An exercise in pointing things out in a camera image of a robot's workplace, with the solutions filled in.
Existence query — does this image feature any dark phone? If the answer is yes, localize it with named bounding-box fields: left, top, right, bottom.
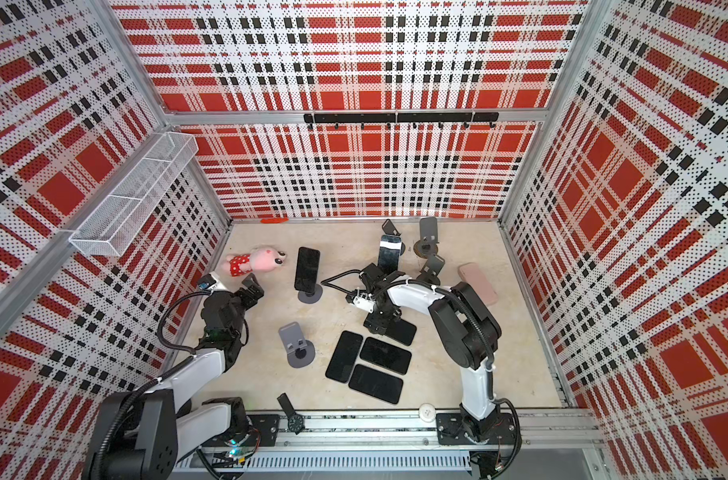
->
left=377, top=234, right=403, bottom=275

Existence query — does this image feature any black phone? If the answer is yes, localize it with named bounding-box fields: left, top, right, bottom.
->
left=325, top=331, right=364, bottom=383
left=364, top=318, right=417, bottom=346
left=294, top=247, right=321, bottom=293

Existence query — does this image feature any black smartphone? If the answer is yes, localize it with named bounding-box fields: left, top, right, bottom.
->
left=349, top=364, right=404, bottom=405

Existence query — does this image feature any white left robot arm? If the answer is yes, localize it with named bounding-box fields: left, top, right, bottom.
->
left=82, top=273, right=265, bottom=479

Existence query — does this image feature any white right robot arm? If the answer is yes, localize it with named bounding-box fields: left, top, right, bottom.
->
left=321, top=264, right=502, bottom=422

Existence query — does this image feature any grey stand near left arm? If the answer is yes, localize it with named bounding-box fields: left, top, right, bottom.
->
left=298, top=284, right=323, bottom=304

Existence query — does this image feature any grey stand far left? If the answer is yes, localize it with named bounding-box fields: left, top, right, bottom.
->
left=381, top=219, right=406, bottom=255

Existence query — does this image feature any grey round phone stand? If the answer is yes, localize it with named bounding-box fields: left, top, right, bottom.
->
left=417, top=255, right=446, bottom=286

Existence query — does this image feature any wooden base phone stand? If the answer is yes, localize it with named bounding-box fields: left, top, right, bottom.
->
left=413, top=217, right=439, bottom=259

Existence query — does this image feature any grey stand front left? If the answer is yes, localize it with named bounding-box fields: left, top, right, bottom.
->
left=278, top=322, right=316, bottom=369

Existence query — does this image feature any small black empty stand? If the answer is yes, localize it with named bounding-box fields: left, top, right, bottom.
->
left=277, top=393, right=305, bottom=435

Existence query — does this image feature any pink plush toy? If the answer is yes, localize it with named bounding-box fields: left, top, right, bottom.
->
left=222, top=246, right=287, bottom=277

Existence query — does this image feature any pink glasses case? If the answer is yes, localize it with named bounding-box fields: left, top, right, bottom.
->
left=458, top=262, right=499, bottom=306

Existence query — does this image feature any white round knob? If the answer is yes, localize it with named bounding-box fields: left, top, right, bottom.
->
left=418, top=403, right=437, bottom=423

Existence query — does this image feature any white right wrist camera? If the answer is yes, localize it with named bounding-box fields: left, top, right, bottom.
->
left=346, top=289, right=377, bottom=313

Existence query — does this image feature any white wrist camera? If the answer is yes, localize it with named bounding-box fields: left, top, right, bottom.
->
left=196, top=272, right=228, bottom=295
left=346, top=289, right=377, bottom=313

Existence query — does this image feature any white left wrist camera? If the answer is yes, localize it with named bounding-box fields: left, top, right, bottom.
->
left=196, top=272, right=228, bottom=295

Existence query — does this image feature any white wire mesh basket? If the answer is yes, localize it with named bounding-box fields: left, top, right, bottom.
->
left=69, top=132, right=198, bottom=257

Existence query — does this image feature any black hook rail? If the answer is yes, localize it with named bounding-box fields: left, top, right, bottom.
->
left=303, top=111, right=500, bottom=127

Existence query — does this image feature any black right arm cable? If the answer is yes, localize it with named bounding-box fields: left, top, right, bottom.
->
left=399, top=278, right=524, bottom=469

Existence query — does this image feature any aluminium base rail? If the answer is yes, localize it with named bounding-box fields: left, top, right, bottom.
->
left=175, top=407, right=611, bottom=479

